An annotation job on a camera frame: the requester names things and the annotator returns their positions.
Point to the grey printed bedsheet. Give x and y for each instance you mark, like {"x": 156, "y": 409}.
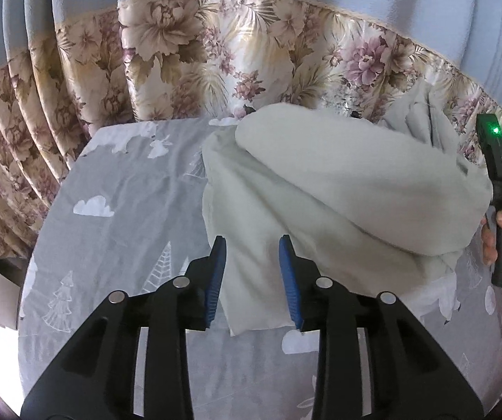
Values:
{"x": 124, "y": 175}

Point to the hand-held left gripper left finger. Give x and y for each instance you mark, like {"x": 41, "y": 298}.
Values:
{"x": 216, "y": 280}

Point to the blue curtain with floral band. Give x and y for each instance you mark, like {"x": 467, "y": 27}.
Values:
{"x": 233, "y": 52}

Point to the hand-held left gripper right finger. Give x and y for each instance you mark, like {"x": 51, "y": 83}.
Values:
{"x": 286, "y": 280}

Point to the pale large garment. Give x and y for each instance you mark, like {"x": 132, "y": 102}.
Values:
{"x": 342, "y": 183}

